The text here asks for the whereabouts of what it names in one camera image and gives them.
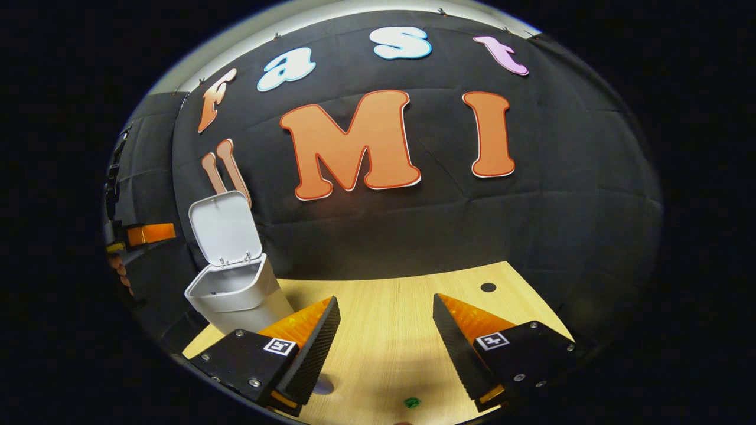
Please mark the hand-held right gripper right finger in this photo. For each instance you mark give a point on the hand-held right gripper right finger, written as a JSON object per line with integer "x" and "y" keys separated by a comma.
{"x": 458, "y": 354}

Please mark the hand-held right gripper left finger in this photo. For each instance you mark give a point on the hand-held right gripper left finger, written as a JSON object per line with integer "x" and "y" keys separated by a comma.
{"x": 310, "y": 354}

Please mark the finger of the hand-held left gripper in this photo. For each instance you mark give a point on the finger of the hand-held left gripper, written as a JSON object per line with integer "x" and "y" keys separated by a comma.
{"x": 150, "y": 234}

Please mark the green paper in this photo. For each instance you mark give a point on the green paper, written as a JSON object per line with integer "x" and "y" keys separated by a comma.
{"x": 411, "y": 402}

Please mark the white desktop garbage bin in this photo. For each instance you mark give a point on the white desktop garbage bin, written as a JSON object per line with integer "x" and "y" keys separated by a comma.
{"x": 236, "y": 289}

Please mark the wooden desktop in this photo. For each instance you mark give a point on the wooden desktop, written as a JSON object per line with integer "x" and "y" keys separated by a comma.
{"x": 390, "y": 330}

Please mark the black backdrop cloth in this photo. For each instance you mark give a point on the black backdrop cloth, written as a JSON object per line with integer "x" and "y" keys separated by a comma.
{"x": 531, "y": 224}

